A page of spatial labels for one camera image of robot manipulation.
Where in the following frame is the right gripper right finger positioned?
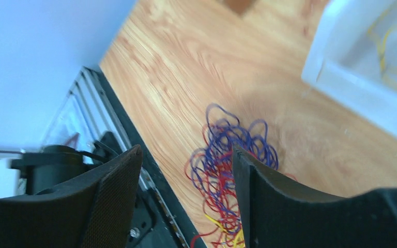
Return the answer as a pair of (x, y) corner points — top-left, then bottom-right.
(232, 145), (397, 247)

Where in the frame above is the wooden compartment tray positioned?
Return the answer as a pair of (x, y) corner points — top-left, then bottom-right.
(222, 0), (256, 16)

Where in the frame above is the yellow cable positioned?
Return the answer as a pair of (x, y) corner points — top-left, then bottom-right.
(203, 0), (397, 248)

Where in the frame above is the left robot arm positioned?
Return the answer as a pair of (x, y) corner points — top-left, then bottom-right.
(0, 131), (122, 198)

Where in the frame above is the purple cable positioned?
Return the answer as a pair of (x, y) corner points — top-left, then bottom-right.
(185, 102), (280, 237)

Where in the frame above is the white plastic bin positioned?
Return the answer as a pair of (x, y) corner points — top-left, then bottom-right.
(301, 1), (397, 138)

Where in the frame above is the red cable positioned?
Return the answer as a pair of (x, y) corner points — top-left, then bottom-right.
(185, 123), (298, 248)

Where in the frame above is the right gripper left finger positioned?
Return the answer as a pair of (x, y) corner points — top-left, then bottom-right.
(0, 145), (143, 247)

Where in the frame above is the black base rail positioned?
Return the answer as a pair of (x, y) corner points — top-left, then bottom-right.
(79, 67), (198, 247)

